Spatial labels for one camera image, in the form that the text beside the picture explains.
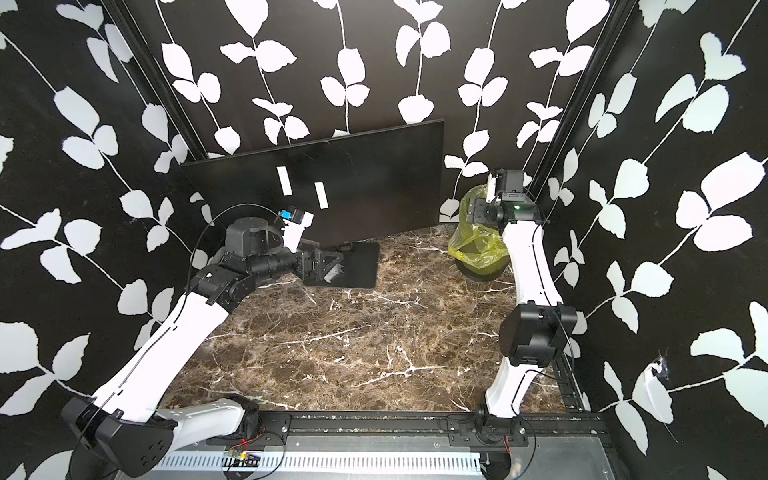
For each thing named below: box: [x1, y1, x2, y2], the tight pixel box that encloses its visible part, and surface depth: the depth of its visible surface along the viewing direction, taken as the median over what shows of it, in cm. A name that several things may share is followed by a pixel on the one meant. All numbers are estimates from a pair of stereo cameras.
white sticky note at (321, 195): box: [314, 181, 329, 210], surface depth 78 cm
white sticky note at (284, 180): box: [276, 166, 293, 196], surface depth 72 cm
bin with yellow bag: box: [447, 184, 510, 281], surface depth 90 cm
